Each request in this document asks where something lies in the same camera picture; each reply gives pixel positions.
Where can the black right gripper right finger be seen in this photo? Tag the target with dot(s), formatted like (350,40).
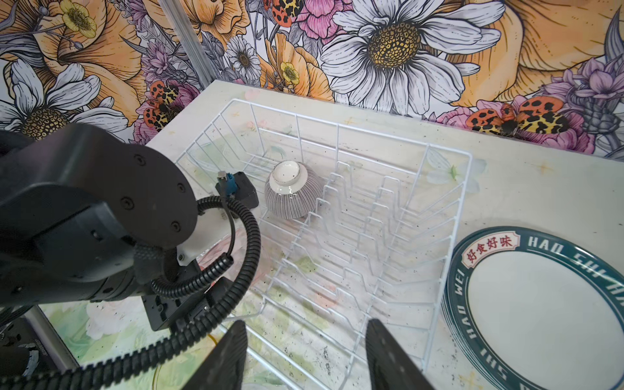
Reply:
(390,367)

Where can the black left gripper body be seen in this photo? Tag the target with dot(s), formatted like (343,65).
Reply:
(172,314)

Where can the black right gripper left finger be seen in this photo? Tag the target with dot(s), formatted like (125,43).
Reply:
(224,367)

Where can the white plate green band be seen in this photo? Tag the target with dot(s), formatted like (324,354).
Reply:
(534,311)

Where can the white ceramic bowl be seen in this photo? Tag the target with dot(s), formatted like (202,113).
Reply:
(292,189)

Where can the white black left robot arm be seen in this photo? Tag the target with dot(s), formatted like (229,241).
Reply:
(86,217)

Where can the white wire dish rack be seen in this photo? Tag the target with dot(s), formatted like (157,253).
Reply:
(378,244)

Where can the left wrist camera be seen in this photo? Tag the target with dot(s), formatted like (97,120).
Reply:
(237,186)

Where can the aluminium corner frame post left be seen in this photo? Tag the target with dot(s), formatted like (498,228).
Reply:
(189,40)

